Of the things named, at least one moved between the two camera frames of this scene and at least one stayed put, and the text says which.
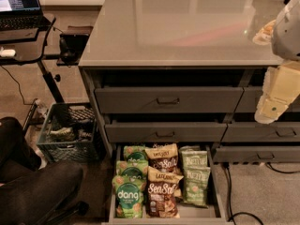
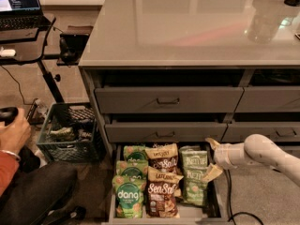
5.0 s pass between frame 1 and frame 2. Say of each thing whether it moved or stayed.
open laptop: stayed
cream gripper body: moved
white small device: stayed
